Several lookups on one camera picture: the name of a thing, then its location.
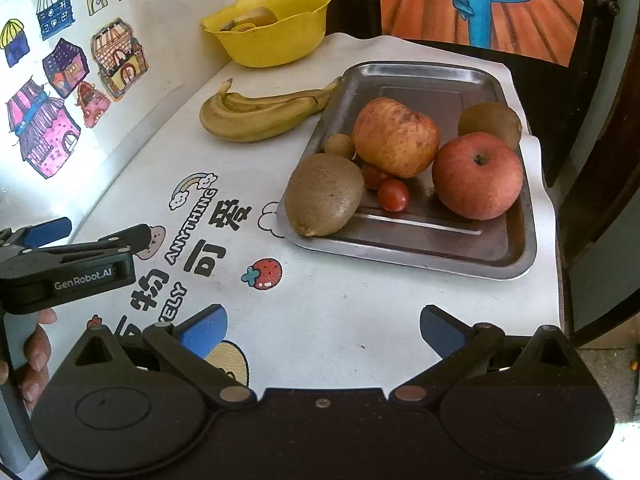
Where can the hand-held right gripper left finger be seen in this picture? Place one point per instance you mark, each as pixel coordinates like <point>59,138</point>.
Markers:
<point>205,331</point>

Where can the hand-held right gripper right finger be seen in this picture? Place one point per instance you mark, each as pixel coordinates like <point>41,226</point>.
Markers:
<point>442,331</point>

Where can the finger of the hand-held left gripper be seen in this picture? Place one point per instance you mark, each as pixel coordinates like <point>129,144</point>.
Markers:
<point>115,242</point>
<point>47,232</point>

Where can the metal tray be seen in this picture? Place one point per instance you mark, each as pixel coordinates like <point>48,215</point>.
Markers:
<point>425,240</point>

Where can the red cherry tomato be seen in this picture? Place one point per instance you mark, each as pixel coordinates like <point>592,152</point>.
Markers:
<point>372,175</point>
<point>393,195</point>

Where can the smooth red apple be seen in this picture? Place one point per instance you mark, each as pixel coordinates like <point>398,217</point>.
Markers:
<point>477,175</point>

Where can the large brown kiwi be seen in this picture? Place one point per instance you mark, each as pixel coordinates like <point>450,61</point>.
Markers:
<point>325,195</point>

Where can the wrinkled pale red apple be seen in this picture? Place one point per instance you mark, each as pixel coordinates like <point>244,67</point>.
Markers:
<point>395,135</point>

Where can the small brown kiwi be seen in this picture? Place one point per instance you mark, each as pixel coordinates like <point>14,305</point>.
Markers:
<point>340,144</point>

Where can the person's left hand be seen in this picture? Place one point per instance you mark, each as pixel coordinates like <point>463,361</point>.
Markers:
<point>37,355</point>

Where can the yellow banana bunch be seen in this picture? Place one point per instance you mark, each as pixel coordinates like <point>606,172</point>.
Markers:
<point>250,117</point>

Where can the yellow plastic bowl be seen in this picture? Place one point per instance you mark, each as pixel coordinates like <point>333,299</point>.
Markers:
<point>275,40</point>

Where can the pale fruit piece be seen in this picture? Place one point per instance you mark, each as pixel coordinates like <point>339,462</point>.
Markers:
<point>250,20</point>

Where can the orange and blue painting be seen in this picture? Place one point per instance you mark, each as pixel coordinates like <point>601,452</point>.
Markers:
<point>425,0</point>

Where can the house drawings wall poster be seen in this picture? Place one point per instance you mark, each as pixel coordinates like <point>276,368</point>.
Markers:
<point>150,20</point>

